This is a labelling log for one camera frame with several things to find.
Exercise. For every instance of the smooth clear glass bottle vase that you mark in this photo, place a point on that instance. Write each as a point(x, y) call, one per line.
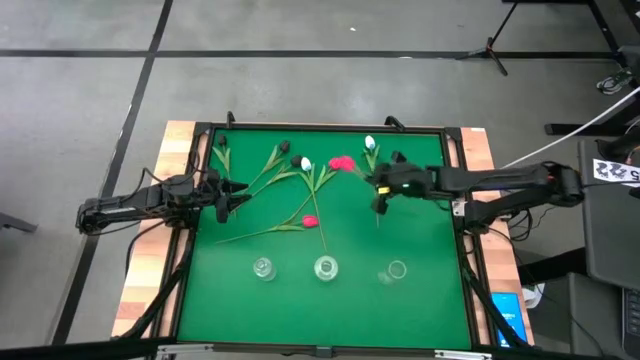
point(392, 272)

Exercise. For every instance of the green table mat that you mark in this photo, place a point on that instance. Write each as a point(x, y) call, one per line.
point(350, 310)

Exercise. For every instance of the dark grey cabinet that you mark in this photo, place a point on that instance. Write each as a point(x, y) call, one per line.
point(595, 320)

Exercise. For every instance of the person's shoe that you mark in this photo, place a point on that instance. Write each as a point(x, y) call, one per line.
point(612, 84)

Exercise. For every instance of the black keyboard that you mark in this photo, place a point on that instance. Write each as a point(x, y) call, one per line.
point(632, 315)

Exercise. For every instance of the black tripod stand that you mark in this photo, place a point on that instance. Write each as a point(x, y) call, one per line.
point(488, 49)

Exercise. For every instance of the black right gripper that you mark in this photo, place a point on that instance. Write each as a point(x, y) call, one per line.
point(412, 182)

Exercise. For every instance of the black desk foot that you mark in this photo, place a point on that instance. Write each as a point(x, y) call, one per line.
point(550, 267)

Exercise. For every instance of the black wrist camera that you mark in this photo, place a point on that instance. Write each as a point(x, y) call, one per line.
point(222, 212)
point(379, 204)

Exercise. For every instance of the black desk leg frame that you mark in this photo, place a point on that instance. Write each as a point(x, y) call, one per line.
point(575, 129)

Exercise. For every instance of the diamond-patterned clear glass vase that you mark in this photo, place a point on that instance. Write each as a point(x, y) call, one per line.
point(326, 268)

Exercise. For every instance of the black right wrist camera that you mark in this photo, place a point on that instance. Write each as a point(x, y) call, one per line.
point(379, 204)

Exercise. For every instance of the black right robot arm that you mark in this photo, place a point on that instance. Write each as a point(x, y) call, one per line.
point(500, 177)

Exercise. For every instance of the grey stand foot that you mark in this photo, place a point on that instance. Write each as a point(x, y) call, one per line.
point(17, 223)

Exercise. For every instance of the grey desk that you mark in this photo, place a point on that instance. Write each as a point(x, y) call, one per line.
point(610, 225)

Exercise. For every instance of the white printed tag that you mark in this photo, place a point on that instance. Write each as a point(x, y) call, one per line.
point(612, 171)

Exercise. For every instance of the ribbed clear glass vase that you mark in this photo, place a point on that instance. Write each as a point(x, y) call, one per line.
point(264, 268)

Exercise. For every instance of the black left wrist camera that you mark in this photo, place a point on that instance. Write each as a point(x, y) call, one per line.
point(222, 212)

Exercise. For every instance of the black frame clamp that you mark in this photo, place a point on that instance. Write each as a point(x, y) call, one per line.
point(395, 121)
point(230, 119)

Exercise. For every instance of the smartphone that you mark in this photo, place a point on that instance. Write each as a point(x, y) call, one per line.
point(507, 312)

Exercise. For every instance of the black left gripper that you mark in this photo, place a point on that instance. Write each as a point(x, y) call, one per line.
point(215, 192)

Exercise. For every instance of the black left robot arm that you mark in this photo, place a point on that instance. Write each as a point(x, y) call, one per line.
point(125, 207)

